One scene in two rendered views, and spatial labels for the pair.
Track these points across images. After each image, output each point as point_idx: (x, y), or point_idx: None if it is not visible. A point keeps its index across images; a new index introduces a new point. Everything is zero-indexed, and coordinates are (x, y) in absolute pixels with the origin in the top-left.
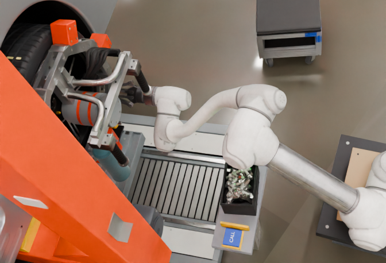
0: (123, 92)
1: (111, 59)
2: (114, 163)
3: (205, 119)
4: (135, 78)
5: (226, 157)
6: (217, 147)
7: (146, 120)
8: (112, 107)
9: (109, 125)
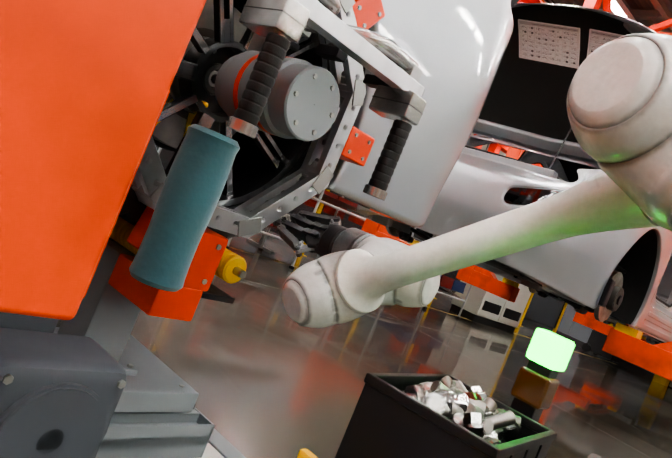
0: (226, 428)
1: (249, 401)
2: (194, 181)
3: (480, 237)
4: (262, 435)
5: (601, 47)
6: None
7: (229, 451)
8: (344, 35)
9: (288, 91)
